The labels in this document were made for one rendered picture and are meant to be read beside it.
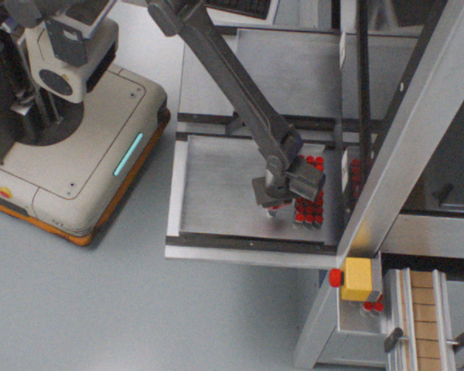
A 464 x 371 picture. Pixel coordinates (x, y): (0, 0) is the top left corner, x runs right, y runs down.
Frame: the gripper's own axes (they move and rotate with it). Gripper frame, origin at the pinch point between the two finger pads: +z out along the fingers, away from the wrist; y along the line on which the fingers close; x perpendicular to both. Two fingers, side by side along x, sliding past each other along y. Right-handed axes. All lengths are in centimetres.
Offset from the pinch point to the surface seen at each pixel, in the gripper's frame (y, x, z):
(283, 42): 15, 49, 4
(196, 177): -16.0, 13.1, 4.0
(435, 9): 15, -10, -74
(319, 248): 8.5, -11.5, 3.1
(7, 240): -79, 48, 90
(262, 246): -4.5, -8.5, 2.7
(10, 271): -79, 36, 91
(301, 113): 14.1, 26.6, 4.4
